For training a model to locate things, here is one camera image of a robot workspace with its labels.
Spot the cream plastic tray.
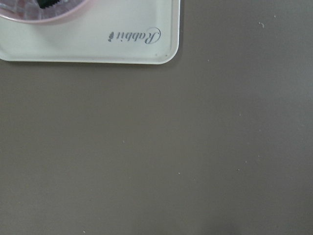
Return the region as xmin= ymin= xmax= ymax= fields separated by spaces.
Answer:
xmin=0 ymin=0 xmax=181 ymax=65

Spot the pink bowl of ice cubes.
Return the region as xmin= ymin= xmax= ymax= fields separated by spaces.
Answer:
xmin=0 ymin=0 xmax=89 ymax=24

